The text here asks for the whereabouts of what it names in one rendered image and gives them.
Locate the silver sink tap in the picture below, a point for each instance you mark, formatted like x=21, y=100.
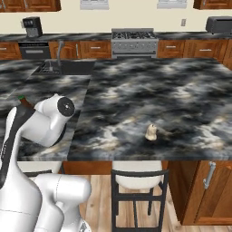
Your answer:
x=59, y=54

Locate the black dishwasher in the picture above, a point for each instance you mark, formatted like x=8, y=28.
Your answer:
x=34, y=50

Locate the small beige candle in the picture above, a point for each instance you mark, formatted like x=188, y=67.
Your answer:
x=151, y=132

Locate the wooden wall cabinet run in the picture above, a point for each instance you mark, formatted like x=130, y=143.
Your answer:
x=30, y=5

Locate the grey wall socket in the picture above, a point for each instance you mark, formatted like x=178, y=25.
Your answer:
x=183, y=22

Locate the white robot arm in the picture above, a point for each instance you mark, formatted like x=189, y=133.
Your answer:
x=21, y=196

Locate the wooden base cabinet run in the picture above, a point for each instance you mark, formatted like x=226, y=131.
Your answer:
x=81, y=49
x=196, y=50

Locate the brown bottle with green cap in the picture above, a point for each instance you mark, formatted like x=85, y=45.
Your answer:
x=24, y=101

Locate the black bar stool white seat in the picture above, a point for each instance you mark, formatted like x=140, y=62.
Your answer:
x=39, y=169
x=139, y=187

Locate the dark sink basin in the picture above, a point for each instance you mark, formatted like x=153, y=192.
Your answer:
x=65, y=67

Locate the silver stove with oven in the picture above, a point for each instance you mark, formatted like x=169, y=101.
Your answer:
x=134, y=43

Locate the wooden island cabinet door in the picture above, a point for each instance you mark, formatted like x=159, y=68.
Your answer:
x=216, y=193

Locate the dark grey toaster oven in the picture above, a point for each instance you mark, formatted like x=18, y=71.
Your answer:
x=219, y=24

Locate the black coffee machine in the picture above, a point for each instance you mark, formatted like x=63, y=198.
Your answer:
x=32, y=27

